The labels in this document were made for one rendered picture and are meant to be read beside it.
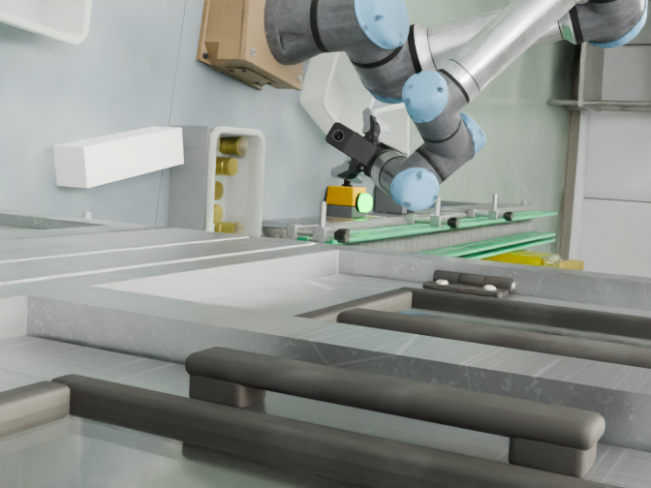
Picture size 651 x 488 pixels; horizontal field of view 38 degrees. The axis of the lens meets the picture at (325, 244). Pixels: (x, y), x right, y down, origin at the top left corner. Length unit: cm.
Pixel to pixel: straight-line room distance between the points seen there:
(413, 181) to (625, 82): 612
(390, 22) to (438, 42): 12
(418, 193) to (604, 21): 45
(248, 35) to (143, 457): 143
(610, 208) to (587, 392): 731
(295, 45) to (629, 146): 603
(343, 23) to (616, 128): 605
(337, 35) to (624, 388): 141
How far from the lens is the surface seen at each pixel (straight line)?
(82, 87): 150
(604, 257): 768
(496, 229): 302
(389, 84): 180
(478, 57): 157
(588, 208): 768
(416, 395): 31
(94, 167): 144
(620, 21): 176
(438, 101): 152
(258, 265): 64
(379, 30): 168
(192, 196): 165
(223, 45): 171
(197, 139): 165
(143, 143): 152
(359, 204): 216
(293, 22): 173
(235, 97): 185
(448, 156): 163
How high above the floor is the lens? 176
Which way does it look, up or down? 27 degrees down
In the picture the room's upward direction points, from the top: 96 degrees clockwise
